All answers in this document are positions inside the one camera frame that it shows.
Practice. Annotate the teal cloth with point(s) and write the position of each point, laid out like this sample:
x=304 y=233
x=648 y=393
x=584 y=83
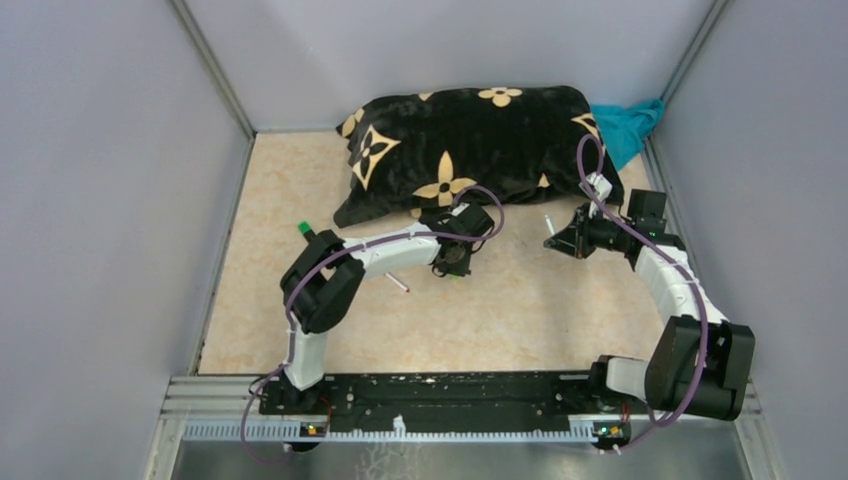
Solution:
x=625 y=129

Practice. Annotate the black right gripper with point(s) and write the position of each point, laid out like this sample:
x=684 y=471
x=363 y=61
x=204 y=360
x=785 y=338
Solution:
x=576 y=239

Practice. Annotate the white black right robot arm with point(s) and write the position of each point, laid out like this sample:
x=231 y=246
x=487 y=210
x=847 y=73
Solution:
x=702 y=361

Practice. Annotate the white marker with red tip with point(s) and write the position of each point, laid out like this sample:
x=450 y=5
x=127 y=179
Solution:
x=403 y=286

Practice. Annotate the black marker with green tip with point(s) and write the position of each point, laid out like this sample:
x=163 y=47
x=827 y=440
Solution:
x=306 y=231

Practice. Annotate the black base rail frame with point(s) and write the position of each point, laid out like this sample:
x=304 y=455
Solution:
x=553 y=407

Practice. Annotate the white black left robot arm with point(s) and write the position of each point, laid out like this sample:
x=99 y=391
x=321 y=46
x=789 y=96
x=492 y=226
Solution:
x=320 y=286

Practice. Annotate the black pillow with beige flowers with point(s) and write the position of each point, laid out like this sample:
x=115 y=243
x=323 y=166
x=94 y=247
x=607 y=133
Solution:
x=416 y=152

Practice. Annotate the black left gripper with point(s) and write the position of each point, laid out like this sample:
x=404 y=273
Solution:
x=451 y=256

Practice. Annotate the white pen with green tip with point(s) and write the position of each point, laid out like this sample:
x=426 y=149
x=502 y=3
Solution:
x=549 y=224

